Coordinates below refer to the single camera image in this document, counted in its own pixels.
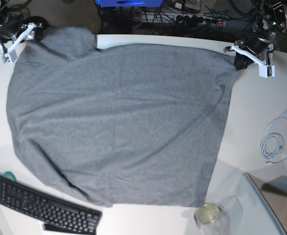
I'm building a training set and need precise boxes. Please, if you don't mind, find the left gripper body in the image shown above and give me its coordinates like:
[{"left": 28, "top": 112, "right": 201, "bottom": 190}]
[{"left": 223, "top": 35, "right": 275, "bottom": 78}]

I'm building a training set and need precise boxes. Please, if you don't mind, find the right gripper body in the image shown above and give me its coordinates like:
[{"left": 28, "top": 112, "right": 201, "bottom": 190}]
[{"left": 0, "top": 22, "right": 43, "bottom": 64}]

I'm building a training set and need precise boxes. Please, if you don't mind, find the grey t-shirt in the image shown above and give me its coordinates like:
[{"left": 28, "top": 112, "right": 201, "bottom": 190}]
[{"left": 6, "top": 27, "right": 239, "bottom": 207}]

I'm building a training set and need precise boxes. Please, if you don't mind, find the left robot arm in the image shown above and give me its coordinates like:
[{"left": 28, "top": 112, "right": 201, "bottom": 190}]
[{"left": 224, "top": 0, "right": 287, "bottom": 78}]

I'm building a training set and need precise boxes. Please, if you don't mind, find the power strip with red light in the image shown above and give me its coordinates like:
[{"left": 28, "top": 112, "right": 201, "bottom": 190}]
[{"left": 175, "top": 15, "right": 228, "bottom": 27}]

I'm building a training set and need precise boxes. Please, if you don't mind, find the blue box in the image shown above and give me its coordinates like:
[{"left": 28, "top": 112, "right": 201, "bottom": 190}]
[{"left": 95, "top": 0, "right": 163, "bottom": 7}]

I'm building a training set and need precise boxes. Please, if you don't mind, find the green tape roll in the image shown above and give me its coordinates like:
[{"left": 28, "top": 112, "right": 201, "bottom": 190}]
[{"left": 2, "top": 171, "right": 16, "bottom": 182}]

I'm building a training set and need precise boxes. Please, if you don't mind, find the clear plastic box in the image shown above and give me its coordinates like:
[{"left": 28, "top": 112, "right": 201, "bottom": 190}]
[{"left": 220, "top": 172, "right": 287, "bottom": 235}]

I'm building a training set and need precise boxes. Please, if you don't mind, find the clear glass jar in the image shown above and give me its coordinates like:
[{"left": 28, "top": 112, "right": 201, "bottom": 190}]
[{"left": 194, "top": 203, "right": 230, "bottom": 235}]

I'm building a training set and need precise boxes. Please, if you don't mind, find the black computer keyboard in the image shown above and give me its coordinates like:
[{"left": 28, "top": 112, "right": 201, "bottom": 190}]
[{"left": 0, "top": 175, "right": 102, "bottom": 235}]

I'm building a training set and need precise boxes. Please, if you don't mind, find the coiled white cable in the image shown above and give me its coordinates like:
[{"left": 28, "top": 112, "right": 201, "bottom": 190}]
[{"left": 260, "top": 105, "right": 287, "bottom": 165}]

